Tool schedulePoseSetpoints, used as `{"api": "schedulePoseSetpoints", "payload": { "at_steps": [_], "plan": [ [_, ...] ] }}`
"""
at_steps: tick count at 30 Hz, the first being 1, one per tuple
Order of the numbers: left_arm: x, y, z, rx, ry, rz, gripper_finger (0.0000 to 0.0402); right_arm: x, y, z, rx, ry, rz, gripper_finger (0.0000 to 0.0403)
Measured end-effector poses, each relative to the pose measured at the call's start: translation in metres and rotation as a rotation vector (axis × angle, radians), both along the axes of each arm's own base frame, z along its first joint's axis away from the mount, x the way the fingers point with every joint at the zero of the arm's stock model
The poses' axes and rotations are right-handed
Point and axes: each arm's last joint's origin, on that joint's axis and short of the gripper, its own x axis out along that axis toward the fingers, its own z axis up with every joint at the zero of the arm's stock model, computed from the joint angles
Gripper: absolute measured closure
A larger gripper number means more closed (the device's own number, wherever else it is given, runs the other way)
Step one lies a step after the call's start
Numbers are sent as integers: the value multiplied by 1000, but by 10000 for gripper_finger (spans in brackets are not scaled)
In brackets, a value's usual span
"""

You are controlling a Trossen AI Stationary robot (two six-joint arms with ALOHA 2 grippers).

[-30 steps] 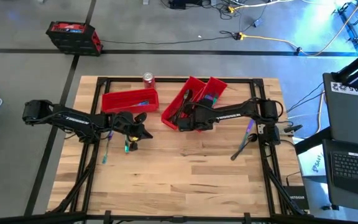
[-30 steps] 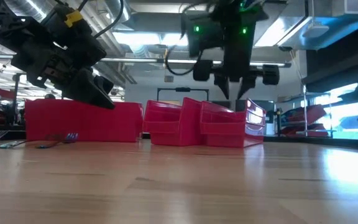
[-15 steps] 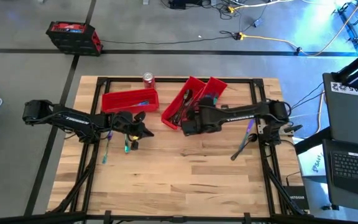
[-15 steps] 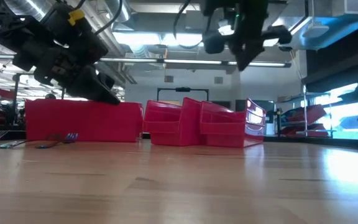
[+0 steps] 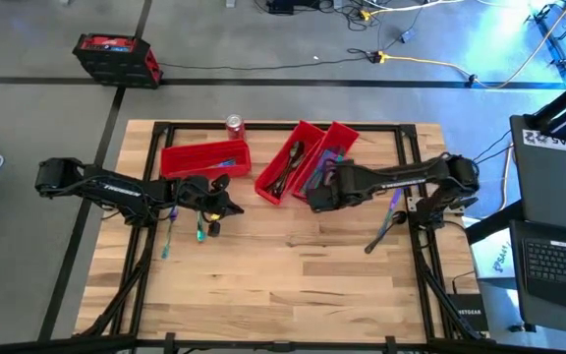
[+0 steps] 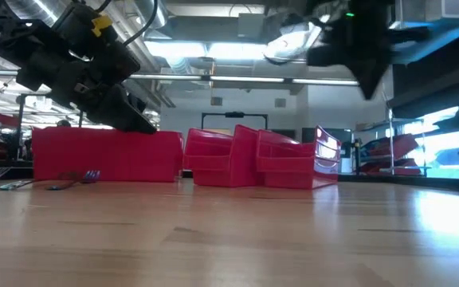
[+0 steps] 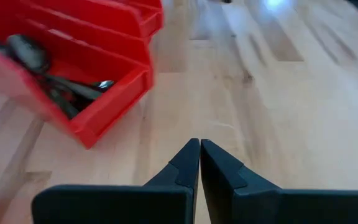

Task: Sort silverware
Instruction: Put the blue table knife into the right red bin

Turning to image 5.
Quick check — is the black network switch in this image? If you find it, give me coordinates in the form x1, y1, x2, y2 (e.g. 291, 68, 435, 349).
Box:
447, 293, 490, 333

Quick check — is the red plastic bin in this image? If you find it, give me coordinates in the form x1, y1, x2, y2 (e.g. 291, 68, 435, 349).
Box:
254, 120, 327, 207
291, 121, 362, 203
159, 139, 253, 181

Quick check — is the rainbow iridescent knife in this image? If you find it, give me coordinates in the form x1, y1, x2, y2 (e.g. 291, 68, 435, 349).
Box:
305, 149, 338, 193

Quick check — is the red and black toolbox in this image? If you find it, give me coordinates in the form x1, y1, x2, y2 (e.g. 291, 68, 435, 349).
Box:
71, 32, 163, 89

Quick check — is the thin black floor cable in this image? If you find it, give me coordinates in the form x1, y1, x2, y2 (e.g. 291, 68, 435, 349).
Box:
157, 55, 377, 72

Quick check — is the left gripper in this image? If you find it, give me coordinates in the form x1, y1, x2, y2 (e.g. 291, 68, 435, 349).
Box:
178, 173, 245, 221

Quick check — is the black table frame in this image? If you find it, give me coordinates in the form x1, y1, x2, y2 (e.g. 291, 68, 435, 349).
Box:
74, 121, 493, 354

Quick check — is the yellow extension cord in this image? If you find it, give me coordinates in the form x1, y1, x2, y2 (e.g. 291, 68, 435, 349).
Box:
360, 0, 566, 90

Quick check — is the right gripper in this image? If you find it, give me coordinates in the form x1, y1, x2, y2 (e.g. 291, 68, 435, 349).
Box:
306, 163, 377, 213

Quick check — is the open laptop with keyboard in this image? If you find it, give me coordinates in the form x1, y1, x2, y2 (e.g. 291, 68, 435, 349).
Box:
508, 218, 566, 339

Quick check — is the red soda can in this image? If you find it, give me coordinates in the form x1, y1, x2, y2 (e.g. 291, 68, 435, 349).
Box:
224, 114, 248, 144

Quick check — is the white printed box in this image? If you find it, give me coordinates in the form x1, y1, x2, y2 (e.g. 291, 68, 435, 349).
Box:
469, 229, 516, 282

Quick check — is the silver spoon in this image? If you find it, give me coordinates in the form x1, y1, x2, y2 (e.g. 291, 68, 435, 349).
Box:
266, 147, 309, 198

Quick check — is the black floor device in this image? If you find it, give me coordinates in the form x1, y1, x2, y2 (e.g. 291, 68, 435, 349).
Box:
265, 0, 321, 15

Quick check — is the grey closed laptop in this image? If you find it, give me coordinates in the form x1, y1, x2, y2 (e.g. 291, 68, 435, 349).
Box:
510, 113, 566, 233

